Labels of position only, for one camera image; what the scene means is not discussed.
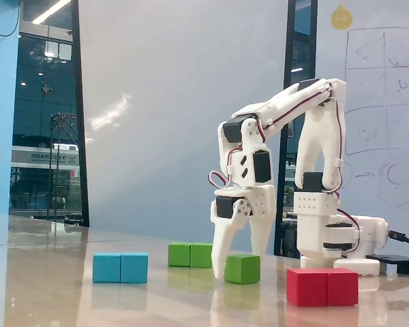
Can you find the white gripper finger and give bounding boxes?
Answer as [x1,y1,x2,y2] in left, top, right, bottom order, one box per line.
[250,217,274,257]
[210,198,254,281]

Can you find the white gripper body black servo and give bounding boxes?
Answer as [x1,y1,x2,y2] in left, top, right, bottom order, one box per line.
[215,185,277,220]

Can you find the small green cube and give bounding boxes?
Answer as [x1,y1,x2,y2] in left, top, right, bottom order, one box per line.
[224,254,261,285]

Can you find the long green block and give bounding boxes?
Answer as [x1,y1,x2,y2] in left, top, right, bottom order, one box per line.
[168,242,215,269]

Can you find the long red block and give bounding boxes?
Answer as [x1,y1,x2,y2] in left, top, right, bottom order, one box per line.
[286,267,359,308]

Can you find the long blue block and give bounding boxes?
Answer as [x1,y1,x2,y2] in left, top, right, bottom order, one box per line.
[92,251,149,284]

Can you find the flat black box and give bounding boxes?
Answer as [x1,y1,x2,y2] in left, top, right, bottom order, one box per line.
[365,253,409,276]

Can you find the yellow round sticker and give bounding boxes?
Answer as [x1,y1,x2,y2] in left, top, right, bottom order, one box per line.
[330,3,352,31]

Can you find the black plug cable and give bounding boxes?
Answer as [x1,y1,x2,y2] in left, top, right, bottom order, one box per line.
[387,230,409,260]

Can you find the thin black hanging cable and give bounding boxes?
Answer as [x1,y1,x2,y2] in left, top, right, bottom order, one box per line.
[0,0,23,36]

